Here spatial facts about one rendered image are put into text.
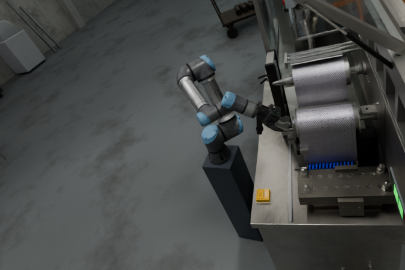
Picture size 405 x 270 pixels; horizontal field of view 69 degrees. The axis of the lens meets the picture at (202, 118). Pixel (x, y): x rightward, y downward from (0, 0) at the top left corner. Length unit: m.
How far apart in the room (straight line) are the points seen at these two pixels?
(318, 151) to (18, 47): 9.32
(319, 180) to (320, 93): 0.43
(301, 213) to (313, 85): 0.63
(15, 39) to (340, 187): 9.50
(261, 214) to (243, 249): 1.00
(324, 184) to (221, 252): 1.35
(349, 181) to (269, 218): 0.42
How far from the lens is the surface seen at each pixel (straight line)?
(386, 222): 1.55
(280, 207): 1.61
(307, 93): 1.58
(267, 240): 1.72
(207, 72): 1.72
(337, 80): 1.55
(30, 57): 10.19
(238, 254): 2.57
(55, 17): 12.14
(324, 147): 1.50
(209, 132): 1.78
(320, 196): 1.46
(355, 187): 1.49
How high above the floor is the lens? 2.23
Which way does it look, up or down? 35 degrees down
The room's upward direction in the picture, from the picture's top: 25 degrees counter-clockwise
